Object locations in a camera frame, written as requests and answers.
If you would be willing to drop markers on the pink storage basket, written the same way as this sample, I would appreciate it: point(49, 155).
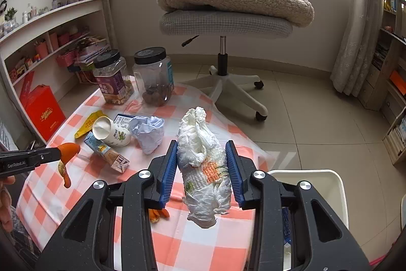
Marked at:
point(66, 58)

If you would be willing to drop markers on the orange peel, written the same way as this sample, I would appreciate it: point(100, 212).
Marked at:
point(69, 150)
point(157, 214)

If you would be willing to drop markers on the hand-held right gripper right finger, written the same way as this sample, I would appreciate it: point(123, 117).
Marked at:
point(234, 175)

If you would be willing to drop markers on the orange checkered tablecloth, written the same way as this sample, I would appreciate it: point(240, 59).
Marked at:
point(196, 245)

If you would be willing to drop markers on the red gift bag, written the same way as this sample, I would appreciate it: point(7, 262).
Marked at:
point(42, 114)

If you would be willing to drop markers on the blue and brown milk carton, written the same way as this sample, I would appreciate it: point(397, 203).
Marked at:
point(106, 153)

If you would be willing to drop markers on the beige fleece blanket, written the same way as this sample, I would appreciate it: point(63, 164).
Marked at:
point(234, 1)

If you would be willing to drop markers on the clear jar with nuts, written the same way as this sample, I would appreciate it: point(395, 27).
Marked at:
point(152, 80)

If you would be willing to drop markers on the yellow snack packet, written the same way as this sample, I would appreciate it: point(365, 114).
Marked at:
point(87, 125)

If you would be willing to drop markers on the grey office chair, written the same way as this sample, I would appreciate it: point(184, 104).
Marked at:
point(222, 25)

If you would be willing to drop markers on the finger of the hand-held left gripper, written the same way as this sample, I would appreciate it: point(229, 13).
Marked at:
point(44, 157)
point(38, 150)

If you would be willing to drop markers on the purple label snack jar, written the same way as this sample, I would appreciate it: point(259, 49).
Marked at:
point(111, 83)

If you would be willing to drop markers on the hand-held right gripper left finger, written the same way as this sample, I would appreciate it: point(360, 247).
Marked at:
point(168, 175)

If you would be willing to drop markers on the crumpled white paper ball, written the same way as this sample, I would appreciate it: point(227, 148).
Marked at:
point(147, 134)

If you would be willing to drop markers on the white yogurt cup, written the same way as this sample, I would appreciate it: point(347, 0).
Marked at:
point(114, 134)

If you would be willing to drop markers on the white plastic bin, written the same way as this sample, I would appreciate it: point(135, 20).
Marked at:
point(317, 177)

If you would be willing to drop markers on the person's left hand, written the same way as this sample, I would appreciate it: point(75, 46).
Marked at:
point(6, 207)

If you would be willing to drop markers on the white bookshelf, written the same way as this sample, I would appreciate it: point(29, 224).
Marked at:
point(63, 6)

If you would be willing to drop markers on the small blue white carton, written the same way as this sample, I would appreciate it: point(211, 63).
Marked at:
point(122, 120)

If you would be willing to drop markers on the printed tissue wad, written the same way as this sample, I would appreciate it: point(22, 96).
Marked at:
point(203, 182)

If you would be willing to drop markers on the blue paper box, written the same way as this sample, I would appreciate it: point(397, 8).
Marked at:
point(287, 223)

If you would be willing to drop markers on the wooden desk shelf unit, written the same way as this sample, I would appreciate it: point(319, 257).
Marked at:
point(385, 67)

